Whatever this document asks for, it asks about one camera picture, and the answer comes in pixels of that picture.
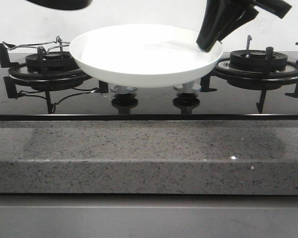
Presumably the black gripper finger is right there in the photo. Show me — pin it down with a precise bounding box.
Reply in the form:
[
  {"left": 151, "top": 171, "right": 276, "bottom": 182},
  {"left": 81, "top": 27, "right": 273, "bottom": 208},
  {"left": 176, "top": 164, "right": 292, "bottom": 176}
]
[
  {"left": 196, "top": 0, "right": 238, "bottom": 52},
  {"left": 218, "top": 6, "right": 259, "bottom": 41}
]

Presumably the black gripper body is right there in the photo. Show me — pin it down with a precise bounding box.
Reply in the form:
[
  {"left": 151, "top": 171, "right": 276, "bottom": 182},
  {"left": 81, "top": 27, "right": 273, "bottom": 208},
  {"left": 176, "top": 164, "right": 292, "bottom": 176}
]
[{"left": 226, "top": 0, "right": 292, "bottom": 19}]

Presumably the white round plate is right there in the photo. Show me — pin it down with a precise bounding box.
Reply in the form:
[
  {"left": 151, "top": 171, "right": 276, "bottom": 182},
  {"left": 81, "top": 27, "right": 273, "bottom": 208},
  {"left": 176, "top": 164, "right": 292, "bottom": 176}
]
[{"left": 69, "top": 24, "right": 223, "bottom": 88}]

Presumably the black frying pan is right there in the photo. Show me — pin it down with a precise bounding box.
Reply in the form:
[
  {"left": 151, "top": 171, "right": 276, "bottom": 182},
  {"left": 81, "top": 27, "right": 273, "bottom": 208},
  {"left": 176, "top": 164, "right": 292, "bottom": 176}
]
[{"left": 28, "top": 0, "right": 92, "bottom": 11}]

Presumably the right black burner with grate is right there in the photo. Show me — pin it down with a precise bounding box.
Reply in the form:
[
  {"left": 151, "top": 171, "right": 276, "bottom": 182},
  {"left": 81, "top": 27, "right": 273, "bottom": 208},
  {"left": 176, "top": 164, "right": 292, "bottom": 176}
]
[{"left": 200, "top": 35, "right": 298, "bottom": 113}]

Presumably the black burner with grate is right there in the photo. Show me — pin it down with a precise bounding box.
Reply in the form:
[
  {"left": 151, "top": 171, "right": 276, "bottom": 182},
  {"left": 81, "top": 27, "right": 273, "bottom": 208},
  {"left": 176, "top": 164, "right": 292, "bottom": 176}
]
[
  {"left": 200, "top": 35, "right": 298, "bottom": 113},
  {"left": 0, "top": 42, "right": 109, "bottom": 100}
]

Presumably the right silver stove knob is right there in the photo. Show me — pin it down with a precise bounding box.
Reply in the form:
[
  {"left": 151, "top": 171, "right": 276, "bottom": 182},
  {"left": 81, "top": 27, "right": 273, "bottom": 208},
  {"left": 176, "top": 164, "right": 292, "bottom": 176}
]
[{"left": 173, "top": 81, "right": 201, "bottom": 94}]

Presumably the silver stove knob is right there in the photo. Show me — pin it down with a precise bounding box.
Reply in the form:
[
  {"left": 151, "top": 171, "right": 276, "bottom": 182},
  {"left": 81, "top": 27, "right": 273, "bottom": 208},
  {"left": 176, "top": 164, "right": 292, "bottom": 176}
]
[
  {"left": 110, "top": 85, "right": 137, "bottom": 95},
  {"left": 173, "top": 81, "right": 201, "bottom": 94}
]

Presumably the black glass gas cooktop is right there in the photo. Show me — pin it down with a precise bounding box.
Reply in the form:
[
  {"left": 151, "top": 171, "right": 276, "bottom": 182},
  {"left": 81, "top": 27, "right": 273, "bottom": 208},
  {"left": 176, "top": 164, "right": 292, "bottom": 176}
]
[{"left": 0, "top": 66, "right": 298, "bottom": 121}]

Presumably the left silver stove knob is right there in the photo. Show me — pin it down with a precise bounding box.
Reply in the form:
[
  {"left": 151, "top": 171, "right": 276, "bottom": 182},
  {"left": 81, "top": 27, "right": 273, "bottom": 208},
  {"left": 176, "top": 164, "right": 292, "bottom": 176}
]
[{"left": 110, "top": 85, "right": 137, "bottom": 95}]

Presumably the left black burner with grate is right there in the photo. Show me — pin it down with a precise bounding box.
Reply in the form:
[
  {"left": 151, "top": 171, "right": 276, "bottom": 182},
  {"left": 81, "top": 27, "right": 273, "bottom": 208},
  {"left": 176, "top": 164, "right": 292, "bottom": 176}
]
[{"left": 0, "top": 42, "right": 109, "bottom": 100}]

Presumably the wire pan support ring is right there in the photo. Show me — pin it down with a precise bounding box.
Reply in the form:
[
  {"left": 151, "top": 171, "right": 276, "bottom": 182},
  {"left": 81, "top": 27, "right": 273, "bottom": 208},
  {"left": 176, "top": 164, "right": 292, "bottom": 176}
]
[{"left": 1, "top": 36, "right": 72, "bottom": 54}]

